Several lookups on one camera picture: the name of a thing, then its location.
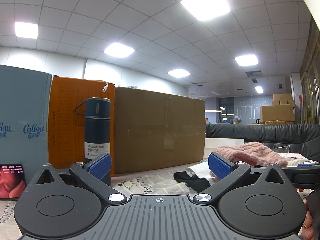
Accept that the black cloth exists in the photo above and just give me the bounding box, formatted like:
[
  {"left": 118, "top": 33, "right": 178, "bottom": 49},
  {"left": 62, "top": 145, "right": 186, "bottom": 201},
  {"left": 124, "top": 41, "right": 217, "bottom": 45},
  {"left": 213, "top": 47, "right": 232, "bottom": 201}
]
[{"left": 173, "top": 170, "right": 213, "bottom": 193}]

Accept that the stack of cardboard boxes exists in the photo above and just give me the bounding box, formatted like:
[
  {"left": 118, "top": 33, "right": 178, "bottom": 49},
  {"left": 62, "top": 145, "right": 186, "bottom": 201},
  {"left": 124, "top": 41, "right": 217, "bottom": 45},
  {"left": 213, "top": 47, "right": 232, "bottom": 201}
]
[{"left": 259, "top": 93, "right": 296, "bottom": 125}]

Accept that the black leather sofa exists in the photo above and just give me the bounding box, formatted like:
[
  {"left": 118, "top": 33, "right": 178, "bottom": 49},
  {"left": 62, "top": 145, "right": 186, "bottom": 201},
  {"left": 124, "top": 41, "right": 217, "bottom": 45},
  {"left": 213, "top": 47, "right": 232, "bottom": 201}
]
[{"left": 205, "top": 123, "right": 320, "bottom": 163}]

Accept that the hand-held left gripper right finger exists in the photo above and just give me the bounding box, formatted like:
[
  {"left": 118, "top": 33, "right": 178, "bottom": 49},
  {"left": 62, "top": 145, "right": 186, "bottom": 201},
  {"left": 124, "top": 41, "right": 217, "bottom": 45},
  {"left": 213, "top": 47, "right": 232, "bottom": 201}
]
[{"left": 194, "top": 152, "right": 295, "bottom": 204}]

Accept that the white foam board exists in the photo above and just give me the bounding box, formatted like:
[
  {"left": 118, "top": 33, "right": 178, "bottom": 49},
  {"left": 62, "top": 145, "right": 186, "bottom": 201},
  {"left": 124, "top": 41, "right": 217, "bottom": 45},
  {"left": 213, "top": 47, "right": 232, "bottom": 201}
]
[{"left": 205, "top": 137, "right": 245, "bottom": 153}]

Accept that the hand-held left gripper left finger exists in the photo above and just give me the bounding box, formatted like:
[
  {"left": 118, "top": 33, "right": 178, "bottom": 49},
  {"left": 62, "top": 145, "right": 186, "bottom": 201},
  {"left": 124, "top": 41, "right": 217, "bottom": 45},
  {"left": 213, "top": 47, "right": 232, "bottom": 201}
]
[{"left": 26, "top": 153, "right": 127, "bottom": 205}]

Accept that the pink knitted sweater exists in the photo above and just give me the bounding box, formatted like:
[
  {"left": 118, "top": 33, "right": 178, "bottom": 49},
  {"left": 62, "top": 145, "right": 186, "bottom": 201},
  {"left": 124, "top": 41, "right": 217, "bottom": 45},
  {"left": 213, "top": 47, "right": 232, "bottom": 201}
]
[{"left": 215, "top": 142, "right": 288, "bottom": 168}]

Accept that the orange cardboard box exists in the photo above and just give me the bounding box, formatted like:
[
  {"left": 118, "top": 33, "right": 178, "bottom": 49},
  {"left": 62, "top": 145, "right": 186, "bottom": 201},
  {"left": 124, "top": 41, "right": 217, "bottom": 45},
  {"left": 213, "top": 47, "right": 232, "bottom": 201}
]
[{"left": 49, "top": 75, "right": 116, "bottom": 177}]

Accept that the brown cardboard box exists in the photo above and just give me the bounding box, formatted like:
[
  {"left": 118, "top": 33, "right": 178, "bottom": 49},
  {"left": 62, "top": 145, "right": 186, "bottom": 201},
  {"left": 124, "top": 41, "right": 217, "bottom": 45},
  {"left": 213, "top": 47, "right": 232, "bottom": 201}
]
[{"left": 114, "top": 86, "right": 206, "bottom": 175}]

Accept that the white cloth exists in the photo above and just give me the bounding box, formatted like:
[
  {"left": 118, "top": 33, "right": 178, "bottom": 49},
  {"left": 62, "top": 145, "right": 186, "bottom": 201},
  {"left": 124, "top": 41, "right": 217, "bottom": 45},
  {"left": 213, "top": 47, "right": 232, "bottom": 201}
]
[{"left": 186, "top": 164, "right": 218, "bottom": 185}]

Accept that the dark blue vacuum bottle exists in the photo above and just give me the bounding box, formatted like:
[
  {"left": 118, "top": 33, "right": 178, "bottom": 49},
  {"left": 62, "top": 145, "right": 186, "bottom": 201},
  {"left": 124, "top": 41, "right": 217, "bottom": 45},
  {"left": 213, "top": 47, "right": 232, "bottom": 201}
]
[{"left": 74, "top": 97, "right": 112, "bottom": 186}]

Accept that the light blue cardboard box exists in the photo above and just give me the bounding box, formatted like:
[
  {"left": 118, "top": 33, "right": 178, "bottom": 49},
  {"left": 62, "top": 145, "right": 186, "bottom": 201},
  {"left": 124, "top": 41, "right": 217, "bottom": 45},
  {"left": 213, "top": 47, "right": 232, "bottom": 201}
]
[{"left": 0, "top": 64, "right": 53, "bottom": 173}]

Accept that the smartphone with lit screen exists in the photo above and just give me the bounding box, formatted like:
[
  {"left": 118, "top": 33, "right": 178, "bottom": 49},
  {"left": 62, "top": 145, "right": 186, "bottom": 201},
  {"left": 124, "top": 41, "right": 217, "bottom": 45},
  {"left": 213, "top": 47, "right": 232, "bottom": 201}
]
[{"left": 0, "top": 164, "right": 27, "bottom": 201}]

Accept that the wooden glass door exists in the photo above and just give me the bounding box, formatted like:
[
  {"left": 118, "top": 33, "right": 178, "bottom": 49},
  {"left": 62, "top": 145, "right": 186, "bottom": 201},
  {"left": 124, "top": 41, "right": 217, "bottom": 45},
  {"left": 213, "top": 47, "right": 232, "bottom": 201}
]
[{"left": 300, "top": 12, "right": 320, "bottom": 125}]

